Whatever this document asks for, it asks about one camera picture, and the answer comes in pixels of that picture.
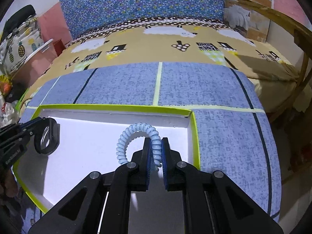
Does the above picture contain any black smart band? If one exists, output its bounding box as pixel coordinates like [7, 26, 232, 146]
[34, 118, 60, 155]

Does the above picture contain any black bag on top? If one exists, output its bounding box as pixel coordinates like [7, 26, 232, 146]
[3, 4, 36, 33]

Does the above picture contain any tan sheep print bedsheet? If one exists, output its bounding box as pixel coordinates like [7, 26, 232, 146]
[25, 17, 299, 112]

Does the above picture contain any light blue spiral hair tie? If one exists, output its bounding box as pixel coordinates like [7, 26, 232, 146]
[115, 122, 162, 168]

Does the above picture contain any blue patterned headboard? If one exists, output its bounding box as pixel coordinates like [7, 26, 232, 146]
[59, 0, 223, 38]

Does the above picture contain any blue checked blanket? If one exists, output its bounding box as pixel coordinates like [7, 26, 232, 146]
[21, 62, 281, 223]

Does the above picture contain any pineapple print bag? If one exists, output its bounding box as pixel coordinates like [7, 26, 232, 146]
[1, 16, 44, 75]

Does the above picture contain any green white shallow box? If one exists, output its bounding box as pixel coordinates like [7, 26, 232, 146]
[13, 104, 200, 212]

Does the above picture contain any pink storage bin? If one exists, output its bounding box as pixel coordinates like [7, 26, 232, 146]
[12, 39, 57, 88]

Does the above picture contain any wooden chair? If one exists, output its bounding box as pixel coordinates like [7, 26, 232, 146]
[236, 0, 311, 123]

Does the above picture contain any cardboard quilt box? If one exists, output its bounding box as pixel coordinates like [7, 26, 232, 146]
[223, 0, 272, 43]

